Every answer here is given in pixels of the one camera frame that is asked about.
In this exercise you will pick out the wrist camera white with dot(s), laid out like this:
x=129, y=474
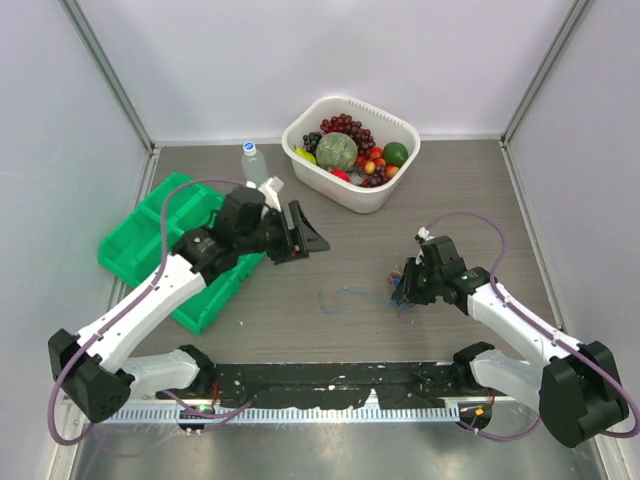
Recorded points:
x=270, y=189
x=423, y=235

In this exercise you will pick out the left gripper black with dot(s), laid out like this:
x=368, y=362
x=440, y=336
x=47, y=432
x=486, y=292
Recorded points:
x=308, y=238

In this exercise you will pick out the green lime fruit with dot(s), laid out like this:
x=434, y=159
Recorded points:
x=395, y=153

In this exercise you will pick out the red grape bunch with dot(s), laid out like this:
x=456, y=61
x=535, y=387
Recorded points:
x=353, y=128

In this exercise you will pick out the clear water bottle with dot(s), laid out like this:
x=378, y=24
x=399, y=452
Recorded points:
x=254, y=164

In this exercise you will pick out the red apple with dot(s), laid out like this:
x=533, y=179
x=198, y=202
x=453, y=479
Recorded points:
x=341, y=175

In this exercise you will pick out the slotted white cable duct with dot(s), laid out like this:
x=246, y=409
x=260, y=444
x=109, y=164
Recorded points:
x=163, y=412

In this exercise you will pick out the yellow banana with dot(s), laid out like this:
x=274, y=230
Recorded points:
x=306, y=155

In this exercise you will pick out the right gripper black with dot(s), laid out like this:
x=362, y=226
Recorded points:
x=406, y=290

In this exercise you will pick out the white plastic basket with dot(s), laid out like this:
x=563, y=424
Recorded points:
x=385, y=128

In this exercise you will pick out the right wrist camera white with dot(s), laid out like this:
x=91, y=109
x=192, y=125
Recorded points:
x=423, y=235

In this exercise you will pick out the green round melon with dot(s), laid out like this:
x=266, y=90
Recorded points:
x=336, y=151

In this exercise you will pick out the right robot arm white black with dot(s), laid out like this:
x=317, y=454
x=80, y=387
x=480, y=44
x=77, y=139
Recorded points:
x=573, y=386

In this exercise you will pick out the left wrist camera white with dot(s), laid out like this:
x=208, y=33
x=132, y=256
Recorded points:
x=270, y=189

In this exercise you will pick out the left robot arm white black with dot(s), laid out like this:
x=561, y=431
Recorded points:
x=94, y=367

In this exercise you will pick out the cherry cluster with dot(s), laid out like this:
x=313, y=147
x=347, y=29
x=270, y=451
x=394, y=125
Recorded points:
x=373, y=171

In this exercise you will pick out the dark grape bunch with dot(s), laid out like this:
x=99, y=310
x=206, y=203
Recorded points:
x=311, y=141

